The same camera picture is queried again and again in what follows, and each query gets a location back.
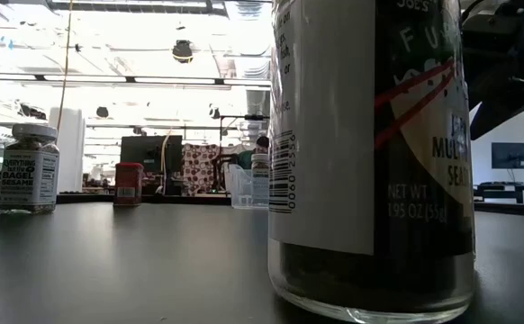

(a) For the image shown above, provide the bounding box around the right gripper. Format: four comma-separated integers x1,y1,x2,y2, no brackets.
462,2,524,141

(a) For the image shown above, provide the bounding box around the white-lidded bagel seasoning jar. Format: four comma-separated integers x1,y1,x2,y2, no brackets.
250,153,270,208
0,122,61,215

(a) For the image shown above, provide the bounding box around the red-lidded smoked paprika tin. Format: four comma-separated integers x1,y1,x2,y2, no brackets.
113,161,145,208

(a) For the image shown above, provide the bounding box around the black bench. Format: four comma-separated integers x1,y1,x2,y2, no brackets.
473,181,524,204

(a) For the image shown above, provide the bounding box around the black metal stand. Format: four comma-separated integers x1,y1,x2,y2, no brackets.
219,113,271,157

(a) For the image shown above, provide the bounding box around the person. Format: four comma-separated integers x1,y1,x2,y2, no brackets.
237,135,271,171

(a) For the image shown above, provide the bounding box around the clear plastic bin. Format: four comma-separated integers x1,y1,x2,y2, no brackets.
223,162,271,210

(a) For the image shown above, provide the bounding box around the polka dot cloth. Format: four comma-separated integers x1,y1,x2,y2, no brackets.
181,142,221,195

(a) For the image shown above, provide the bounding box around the black computer monitor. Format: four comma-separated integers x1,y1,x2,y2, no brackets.
120,134,184,175

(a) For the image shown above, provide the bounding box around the white pillar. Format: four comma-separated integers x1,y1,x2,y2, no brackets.
49,106,86,194

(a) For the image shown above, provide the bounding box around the wall television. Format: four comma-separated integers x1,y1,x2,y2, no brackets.
491,141,524,170

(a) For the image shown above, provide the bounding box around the thin yellow cord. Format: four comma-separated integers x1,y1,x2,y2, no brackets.
56,0,74,134

